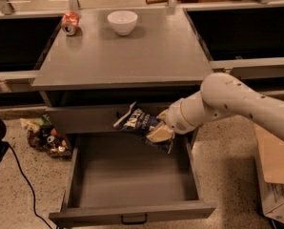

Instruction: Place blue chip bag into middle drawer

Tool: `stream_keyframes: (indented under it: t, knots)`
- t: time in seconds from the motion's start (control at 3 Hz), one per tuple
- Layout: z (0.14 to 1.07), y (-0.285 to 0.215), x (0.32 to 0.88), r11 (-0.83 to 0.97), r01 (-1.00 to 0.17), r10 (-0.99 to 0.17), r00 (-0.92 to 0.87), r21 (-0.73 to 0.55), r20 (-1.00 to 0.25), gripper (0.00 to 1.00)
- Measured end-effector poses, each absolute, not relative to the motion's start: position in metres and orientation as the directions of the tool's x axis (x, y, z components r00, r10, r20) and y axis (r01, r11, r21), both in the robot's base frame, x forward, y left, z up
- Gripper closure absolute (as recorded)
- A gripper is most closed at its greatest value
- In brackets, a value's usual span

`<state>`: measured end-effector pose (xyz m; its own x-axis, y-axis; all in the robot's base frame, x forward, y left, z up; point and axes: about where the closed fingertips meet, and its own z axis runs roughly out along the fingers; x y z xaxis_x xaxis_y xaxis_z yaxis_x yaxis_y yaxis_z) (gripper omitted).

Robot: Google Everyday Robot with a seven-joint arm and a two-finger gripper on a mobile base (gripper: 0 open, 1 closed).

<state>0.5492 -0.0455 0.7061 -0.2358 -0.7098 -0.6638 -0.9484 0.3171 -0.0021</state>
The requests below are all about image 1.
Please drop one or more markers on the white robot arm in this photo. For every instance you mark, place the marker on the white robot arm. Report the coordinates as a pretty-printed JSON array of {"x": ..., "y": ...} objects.
[{"x": 220, "y": 96}]

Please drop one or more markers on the cardboard box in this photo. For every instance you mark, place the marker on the cardboard box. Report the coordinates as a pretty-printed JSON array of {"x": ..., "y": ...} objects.
[{"x": 269, "y": 158}]

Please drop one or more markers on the white ceramic bowl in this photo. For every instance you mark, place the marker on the white ceramic bowl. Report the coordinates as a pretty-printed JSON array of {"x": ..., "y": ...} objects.
[{"x": 122, "y": 21}]

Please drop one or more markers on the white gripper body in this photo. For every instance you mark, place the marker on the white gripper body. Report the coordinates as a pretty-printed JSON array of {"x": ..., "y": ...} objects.
[{"x": 175, "y": 118}]

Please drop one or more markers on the pile of snacks on floor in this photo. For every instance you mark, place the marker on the pile of snacks on floor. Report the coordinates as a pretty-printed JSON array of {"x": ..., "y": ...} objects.
[{"x": 42, "y": 136}]

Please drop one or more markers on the closed grey middle drawer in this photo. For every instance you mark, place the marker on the closed grey middle drawer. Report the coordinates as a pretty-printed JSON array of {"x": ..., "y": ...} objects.
[{"x": 86, "y": 119}]

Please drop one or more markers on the blue chip bag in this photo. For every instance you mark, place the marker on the blue chip bag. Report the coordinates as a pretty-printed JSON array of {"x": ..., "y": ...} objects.
[{"x": 136, "y": 122}]

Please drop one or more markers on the brown wooden stick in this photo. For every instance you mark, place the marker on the brown wooden stick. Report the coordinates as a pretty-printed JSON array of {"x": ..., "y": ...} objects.
[{"x": 150, "y": 2}]

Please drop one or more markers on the open grey bottom drawer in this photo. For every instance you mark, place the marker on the open grey bottom drawer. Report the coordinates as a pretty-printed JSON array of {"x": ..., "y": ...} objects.
[{"x": 118, "y": 179}]

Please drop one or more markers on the crushed orange soda can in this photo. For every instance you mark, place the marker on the crushed orange soda can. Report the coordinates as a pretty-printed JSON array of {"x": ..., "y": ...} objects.
[{"x": 70, "y": 23}]

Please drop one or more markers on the grey drawer cabinet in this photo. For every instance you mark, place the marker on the grey drawer cabinet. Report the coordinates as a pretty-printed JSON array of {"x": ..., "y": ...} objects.
[{"x": 157, "y": 63}]

